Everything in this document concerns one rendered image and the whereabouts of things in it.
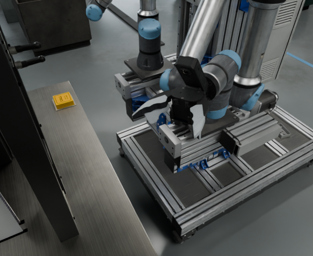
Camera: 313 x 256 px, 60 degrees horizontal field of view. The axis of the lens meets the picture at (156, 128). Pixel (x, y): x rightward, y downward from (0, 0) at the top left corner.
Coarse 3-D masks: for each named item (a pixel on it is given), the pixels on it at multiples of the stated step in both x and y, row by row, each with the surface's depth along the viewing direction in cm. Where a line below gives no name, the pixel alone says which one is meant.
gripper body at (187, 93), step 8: (208, 80) 65; (176, 88) 63; (184, 88) 62; (192, 88) 62; (200, 88) 62; (208, 88) 66; (216, 88) 65; (176, 96) 60; (184, 96) 60; (192, 96) 60; (200, 96) 59; (208, 96) 68; (176, 104) 60; (184, 104) 60; (192, 104) 60; (176, 112) 63; (184, 112) 62; (176, 120) 64; (184, 120) 63
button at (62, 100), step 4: (68, 92) 116; (56, 96) 114; (60, 96) 114; (64, 96) 114; (68, 96) 114; (56, 100) 112; (60, 100) 112; (64, 100) 112; (68, 100) 112; (72, 100) 112; (56, 104) 110; (60, 104) 110; (64, 104) 111; (68, 104) 112; (72, 104) 113; (60, 108) 111
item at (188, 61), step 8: (184, 56) 56; (176, 64) 56; (184, 64) 55; (192, 64) 55; (184, 72) 56; (192, 72) 56; (200, 72) 58; (184, 80) 62; (192, 80) 60; (200, 80) 59
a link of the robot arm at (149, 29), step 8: (144, 24) 138; (152, 24) 138; (160, 24) 139; (144, 32) 136; (152, 32) 136; (160, 32) 139; (144, 40) 139; (152, 40) 138; (160, 40) 142; (144, 48) 142; (152, 48) 141; (160, 48) 146
